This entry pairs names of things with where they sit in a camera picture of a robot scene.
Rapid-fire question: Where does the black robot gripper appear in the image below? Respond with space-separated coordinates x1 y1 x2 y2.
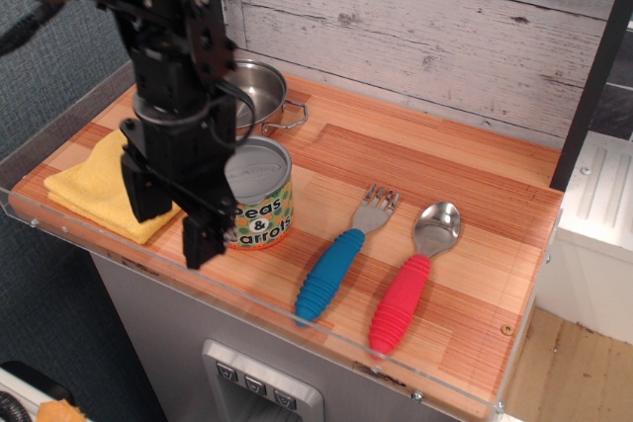
120 95 236 270

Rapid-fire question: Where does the grey toy cabinet body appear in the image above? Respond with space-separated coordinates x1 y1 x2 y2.
92 255 451 421

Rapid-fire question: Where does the clear acrylic counter guard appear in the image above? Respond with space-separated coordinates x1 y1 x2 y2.
0 24 565 422

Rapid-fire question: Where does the peas and carrots can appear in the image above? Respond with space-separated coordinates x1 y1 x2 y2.
226 136 294 250

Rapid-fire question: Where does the folded yellow cloth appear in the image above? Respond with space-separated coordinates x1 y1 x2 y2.
44 130 180 244

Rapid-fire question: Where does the stainless steel pot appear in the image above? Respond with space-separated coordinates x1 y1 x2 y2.
226 59 310 137

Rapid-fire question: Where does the dark right post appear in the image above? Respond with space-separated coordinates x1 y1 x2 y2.
549 0 632 192

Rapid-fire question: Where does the orange and black object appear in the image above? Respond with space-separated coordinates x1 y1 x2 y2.
1 361 89 421

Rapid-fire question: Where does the white toy appliance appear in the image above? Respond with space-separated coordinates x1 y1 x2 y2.
535 132 632 343

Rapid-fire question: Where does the blue handled fork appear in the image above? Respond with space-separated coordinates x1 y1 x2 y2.
295 184 400 326

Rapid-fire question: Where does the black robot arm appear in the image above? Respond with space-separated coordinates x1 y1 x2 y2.
1 0 247 269

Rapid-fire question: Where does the silver dispenser button panel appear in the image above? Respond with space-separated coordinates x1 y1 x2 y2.
202 339 325 421

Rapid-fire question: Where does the red handled spoon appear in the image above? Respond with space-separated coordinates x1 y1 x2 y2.
368 202 461 355

